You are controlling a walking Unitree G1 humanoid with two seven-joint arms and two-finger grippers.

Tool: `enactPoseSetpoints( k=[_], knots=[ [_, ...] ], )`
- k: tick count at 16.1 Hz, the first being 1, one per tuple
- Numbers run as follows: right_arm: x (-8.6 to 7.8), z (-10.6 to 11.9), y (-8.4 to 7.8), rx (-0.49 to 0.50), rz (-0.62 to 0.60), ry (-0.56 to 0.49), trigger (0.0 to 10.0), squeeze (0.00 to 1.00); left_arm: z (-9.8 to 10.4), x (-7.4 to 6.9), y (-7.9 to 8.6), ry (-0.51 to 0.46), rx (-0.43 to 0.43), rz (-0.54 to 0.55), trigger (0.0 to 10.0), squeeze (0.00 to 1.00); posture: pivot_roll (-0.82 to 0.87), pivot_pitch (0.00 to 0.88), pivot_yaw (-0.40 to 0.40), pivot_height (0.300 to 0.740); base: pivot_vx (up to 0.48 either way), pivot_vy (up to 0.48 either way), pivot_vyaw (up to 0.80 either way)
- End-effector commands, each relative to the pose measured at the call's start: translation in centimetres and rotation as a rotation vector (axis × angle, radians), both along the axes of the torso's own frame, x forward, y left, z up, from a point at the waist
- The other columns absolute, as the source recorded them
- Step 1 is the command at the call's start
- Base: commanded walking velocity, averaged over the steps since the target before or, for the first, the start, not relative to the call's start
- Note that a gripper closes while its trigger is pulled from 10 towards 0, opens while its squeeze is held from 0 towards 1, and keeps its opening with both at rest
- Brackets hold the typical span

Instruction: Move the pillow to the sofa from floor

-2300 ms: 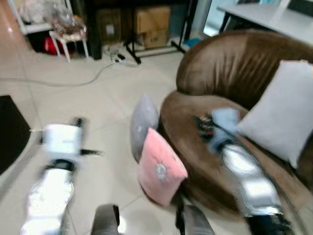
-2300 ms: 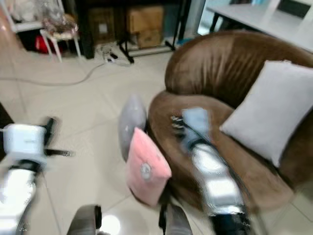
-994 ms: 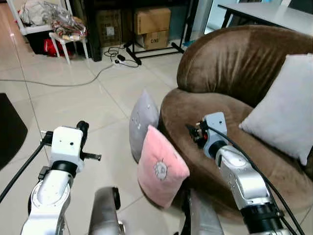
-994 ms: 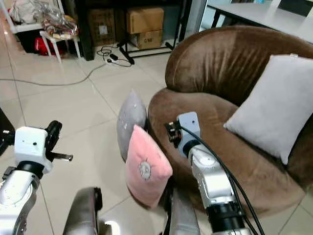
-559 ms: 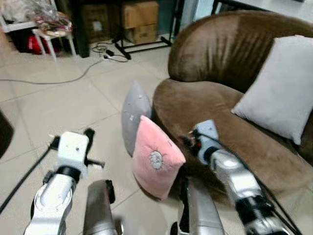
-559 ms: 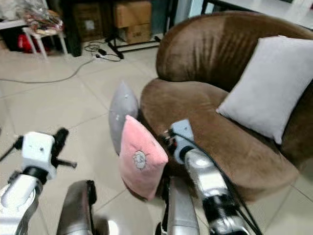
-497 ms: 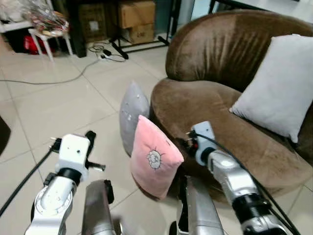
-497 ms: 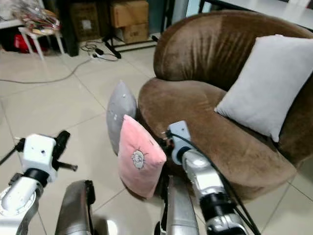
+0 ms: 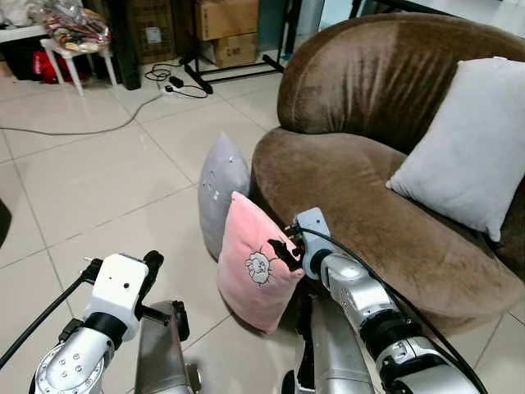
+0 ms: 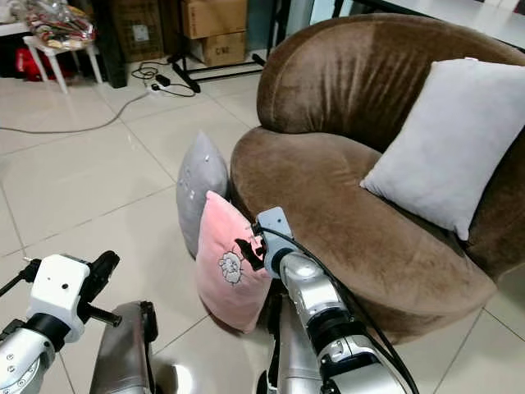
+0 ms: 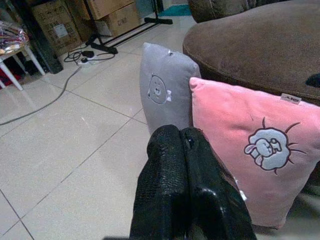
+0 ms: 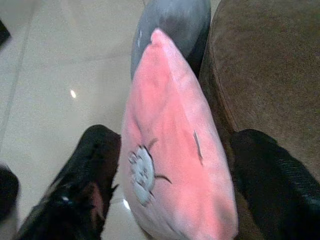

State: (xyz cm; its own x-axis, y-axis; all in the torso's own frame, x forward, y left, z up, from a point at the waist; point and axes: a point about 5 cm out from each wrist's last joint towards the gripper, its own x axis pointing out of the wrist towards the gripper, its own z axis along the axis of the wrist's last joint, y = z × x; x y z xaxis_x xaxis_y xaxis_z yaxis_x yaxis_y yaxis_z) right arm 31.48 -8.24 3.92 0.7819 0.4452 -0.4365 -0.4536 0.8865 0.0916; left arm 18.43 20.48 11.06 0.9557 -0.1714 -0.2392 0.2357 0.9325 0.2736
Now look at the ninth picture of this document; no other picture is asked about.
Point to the small grey embroidered pillow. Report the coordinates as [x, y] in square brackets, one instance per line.
[221, 185]

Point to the small brown cardboard box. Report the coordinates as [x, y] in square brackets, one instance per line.
[234, 51]

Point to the silver right robot leg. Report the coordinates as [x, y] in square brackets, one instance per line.
[328, 353]

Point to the large brown cardboard box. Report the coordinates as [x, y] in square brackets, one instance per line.
[225, 18]

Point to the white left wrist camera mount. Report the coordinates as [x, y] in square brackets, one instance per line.
[119, 287]

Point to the red bag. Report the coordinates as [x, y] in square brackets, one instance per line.
[45, 66]

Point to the brown velvet round sofa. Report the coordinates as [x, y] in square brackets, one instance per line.
[353, 197]

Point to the black cabinet with label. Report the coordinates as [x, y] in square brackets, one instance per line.
[148, 33]

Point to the black metal stand frame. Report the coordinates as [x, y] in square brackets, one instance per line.
[190, 70]

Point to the silver robot leg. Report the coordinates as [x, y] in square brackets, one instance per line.
[328, 353]
[160, 353]

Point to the clear bag of colourful items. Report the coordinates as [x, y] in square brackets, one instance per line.
[75, 29]

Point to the pink pillow with sheep print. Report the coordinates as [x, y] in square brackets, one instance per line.
[250, 263]

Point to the white plastic stool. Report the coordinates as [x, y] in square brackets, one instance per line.
[75, 61]

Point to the large light grey pillow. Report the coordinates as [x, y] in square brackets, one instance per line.
[467, 148]

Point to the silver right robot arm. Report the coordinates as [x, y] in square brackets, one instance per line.
[361, 295]

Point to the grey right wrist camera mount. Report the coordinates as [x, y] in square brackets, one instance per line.
[312, 230]

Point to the silver left robot leg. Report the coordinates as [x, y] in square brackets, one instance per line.
[160, 353]

